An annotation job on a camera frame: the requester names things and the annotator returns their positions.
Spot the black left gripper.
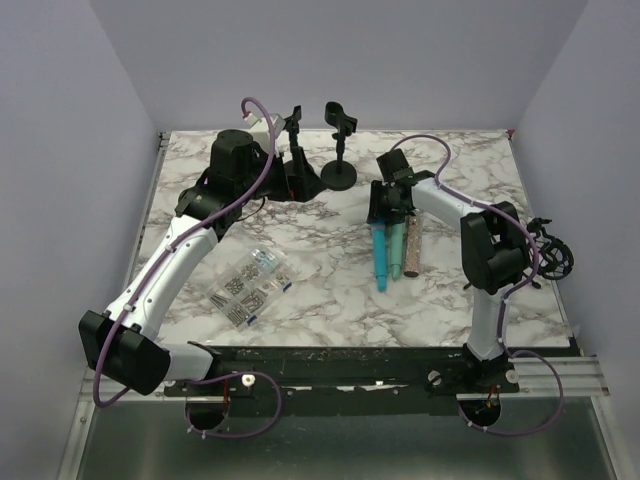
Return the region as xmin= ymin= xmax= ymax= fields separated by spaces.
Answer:
xmin=237 ymin=147 xmax=327 ymax=203

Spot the black round-base stand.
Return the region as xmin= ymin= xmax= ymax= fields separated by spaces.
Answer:
xmin=321 ymin=101 xmax=358 ymax=191
xmin=284 ymin=105 xmax=324 ymax=202

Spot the blue microphone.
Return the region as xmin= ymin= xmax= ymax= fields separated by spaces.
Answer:
xmin=370 ymin=221 xmax=388 ymax=292

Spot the mint green microphone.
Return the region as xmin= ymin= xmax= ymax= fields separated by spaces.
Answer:
xmin=390 ymin=223 xmax=406 ymax=280

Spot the glitter rhinestone microphone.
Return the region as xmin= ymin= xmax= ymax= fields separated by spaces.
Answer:
xmin=403 ymin=215 xmax=422 ymax=278

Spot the black tripod shock-mount stand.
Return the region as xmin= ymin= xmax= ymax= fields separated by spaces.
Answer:
xmin=461 ymin=212 xmax=575 ymax=294

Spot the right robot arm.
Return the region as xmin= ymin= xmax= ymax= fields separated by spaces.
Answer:
xmin=367 ymin=149 xmax=531 ymax=392

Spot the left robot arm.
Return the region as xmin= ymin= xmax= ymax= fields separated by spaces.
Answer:
xmin=79 ymin=125 xmax=323 ymax=404

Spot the clear plastic screw box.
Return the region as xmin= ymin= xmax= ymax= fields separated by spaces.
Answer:
xmin=205 ymin=243 xmax=296 ymax=330

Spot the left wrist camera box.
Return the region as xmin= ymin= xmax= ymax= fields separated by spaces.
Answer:
xmin=244 ymin=112 xmax=285 ymax=152

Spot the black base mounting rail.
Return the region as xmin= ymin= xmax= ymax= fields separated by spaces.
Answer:
xmin=164 ymin=347 xmax=519 ymax=418

